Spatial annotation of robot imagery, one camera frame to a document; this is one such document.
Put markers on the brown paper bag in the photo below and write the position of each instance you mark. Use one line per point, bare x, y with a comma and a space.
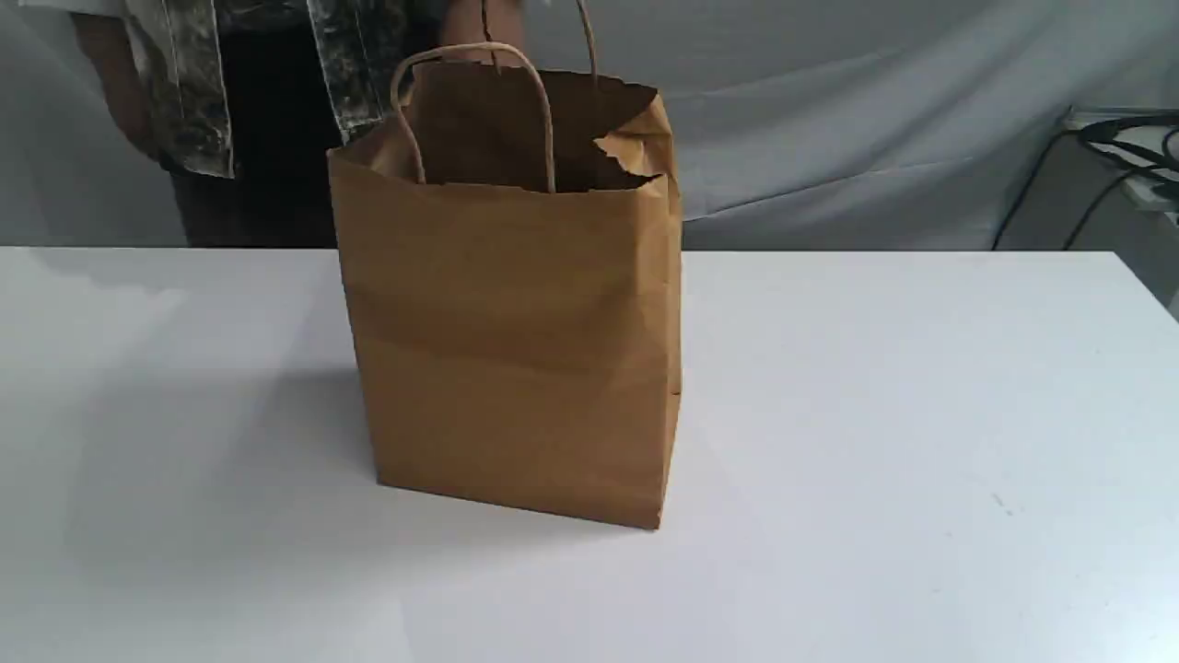
510, 242

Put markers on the white backdrop cloth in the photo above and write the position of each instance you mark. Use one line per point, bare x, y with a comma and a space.
822, 125

